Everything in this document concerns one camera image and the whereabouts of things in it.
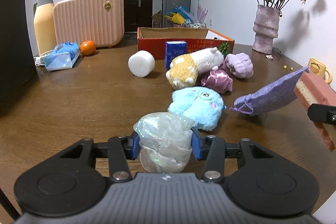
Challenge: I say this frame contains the orange cardboard box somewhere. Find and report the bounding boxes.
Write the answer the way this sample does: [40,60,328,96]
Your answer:
[136,27,235,60]

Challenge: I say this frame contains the orange tangerine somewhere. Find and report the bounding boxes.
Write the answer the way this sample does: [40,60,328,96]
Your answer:
[80,40,96,56]

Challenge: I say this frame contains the blue tissue pack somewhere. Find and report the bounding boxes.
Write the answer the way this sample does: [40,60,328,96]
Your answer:
[165,41,187,70]

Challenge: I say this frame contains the yellow and white plush toy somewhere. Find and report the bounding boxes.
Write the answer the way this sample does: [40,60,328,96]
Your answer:
[166,47,224,90]

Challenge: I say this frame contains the blue wet wipes pack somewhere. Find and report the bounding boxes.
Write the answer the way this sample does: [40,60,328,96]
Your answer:
[41,43,80,71]

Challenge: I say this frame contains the yellow and blue bags pile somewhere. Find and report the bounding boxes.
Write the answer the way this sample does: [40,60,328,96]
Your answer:
[164,6,193,26]

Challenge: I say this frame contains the purple woven drawstring pouch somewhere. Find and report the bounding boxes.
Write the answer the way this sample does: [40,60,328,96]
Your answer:
[230,67,310,116]

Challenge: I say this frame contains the pink ribbed suitcase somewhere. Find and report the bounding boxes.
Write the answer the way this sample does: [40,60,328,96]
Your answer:
[53,0,125,47]

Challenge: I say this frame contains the yellow bear mug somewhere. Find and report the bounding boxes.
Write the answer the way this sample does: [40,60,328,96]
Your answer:
[307,58,333,84]

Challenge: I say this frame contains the yellow thermos bottle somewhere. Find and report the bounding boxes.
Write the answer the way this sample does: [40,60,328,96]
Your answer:
[33,0,57,56]

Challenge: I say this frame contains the purple textured vase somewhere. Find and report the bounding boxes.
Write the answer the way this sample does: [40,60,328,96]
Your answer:
[252,5,282,55]

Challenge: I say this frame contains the pink satin scrunchie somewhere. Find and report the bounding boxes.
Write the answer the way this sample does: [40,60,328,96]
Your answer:
[201,69,233,94]

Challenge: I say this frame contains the black monitor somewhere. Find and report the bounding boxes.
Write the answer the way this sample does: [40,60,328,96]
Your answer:
[0,0,38,117]

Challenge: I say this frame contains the lilac fluffy headband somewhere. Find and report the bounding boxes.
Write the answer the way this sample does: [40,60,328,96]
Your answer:
[225,53,253,79]

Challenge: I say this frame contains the iridescent white plastic bag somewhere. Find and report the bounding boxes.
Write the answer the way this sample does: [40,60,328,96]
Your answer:
[133,112,194,173]

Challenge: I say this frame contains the white foam cylinder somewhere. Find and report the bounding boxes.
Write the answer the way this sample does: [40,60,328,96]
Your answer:
[128,51,155,78]

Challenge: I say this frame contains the light blue fluffy plush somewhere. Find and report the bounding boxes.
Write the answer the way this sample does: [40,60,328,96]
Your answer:
[167,86,226,131]

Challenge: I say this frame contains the pink and yellow sponge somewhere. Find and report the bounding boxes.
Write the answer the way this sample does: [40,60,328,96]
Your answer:
[294,72,335,152]

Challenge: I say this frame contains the white charger with cable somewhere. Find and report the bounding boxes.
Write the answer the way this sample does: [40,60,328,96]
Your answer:
[34,50,55,67]

